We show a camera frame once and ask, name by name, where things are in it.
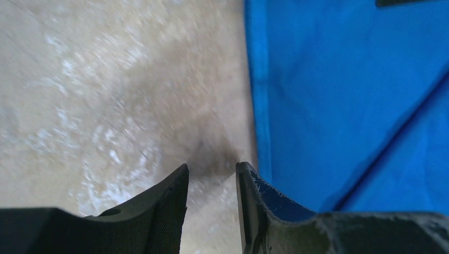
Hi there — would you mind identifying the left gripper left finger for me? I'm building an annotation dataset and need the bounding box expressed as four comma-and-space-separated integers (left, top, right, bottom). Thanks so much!
1, 164, 189, 253

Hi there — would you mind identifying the blue cloth napkin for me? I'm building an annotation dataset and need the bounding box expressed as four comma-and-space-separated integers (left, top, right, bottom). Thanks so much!
245, 1, 448, 214

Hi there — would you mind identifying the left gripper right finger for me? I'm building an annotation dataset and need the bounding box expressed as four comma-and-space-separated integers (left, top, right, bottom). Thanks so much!
236, 162, 448, 253

